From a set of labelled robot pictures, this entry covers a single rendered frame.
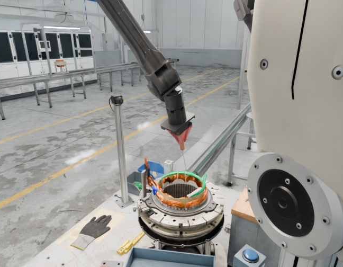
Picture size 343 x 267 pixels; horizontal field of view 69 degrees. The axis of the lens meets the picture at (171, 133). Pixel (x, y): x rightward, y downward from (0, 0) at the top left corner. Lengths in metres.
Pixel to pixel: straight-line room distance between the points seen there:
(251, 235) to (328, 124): 0.77
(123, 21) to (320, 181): 0.53
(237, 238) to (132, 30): 0.81
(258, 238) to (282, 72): 0.79
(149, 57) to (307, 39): 0.44
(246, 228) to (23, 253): 1.98
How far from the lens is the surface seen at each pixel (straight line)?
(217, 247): 1.21
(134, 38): 0.66
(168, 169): 1.01
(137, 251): 0.83
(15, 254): 2.60
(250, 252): 0.87
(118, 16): 0.66
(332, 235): 0.37
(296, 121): 0.32
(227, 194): 1.56
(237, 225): 1.02
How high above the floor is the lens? 1.65
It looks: 21 degrees down
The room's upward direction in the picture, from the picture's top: straight up
